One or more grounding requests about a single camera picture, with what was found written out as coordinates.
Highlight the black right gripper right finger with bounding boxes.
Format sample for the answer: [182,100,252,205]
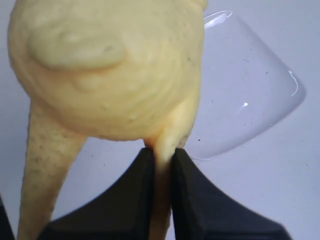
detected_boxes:
[170,148,290,240]

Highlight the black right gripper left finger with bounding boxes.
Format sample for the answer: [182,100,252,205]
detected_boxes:
[38,148,155,240]

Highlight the yellow rubber chicken toy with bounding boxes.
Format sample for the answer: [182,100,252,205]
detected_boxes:
[7,0,208,240]

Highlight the white square plate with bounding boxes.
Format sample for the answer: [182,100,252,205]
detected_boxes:
[185,10,306,161]

